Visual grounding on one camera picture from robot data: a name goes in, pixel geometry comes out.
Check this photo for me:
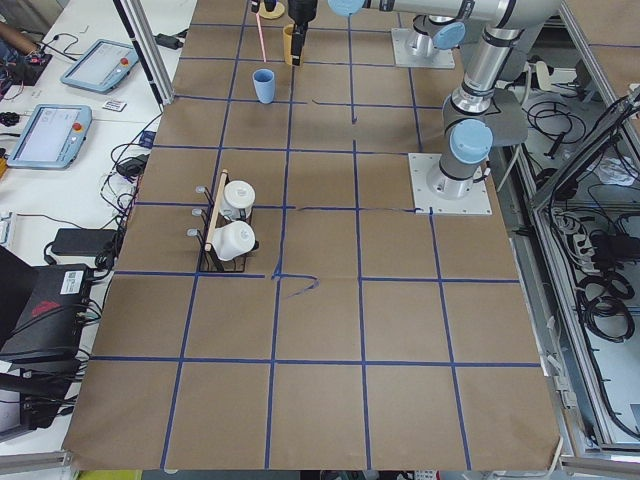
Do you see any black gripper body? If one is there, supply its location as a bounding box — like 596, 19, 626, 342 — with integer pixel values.
251, 0, 278, 13
289, 0, 317, 33

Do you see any pink chopstick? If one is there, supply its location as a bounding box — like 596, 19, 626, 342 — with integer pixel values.
255, 12, 267, 63

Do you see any blue plastic cup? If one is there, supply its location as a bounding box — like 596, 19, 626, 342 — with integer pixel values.
252, 68, 276, 104

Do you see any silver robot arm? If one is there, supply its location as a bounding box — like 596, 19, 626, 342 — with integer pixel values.
288, 1, 466, 65
329, 1, 560, 199

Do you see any bamboo chopstick holder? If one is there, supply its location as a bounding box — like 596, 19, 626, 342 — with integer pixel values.
282, 24, 298, 66

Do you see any small black power brick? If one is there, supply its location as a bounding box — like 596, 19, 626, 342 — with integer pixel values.
155, 33, 184, 50

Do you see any white mug far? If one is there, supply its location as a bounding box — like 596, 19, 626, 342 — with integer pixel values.
220, 180, 256, 221

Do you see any white mug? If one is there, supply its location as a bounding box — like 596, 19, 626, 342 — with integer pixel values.
220, 180, 256, 221
212, 220, 259, 261

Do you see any teach pendant far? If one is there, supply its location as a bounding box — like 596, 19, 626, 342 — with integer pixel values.
60, 39, 139, 93

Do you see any teach pendant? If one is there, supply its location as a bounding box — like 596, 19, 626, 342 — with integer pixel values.
7, 104, 92, 170
60, 39, 139, 93

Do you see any white mug near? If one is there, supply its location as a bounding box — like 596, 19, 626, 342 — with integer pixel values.
212, 220, 259, 261

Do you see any teach pendant near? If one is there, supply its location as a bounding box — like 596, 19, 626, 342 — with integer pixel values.
7, 104, 92, 170

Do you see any black power adapter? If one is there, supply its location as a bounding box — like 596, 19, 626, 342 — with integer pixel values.
51, 228, 116, 256

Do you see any black computer box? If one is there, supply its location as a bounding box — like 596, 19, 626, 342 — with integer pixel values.
1, 248, 92, 364

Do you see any aluminium frame post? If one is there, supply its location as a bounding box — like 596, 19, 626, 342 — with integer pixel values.
113, 0, 174, 106

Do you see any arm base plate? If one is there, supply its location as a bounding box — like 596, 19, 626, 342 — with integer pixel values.
408, 153, 492, 216
391, 28, 455, 70

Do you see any black wire mug rack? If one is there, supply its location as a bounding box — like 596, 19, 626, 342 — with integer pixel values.
187, 169, 259, 273

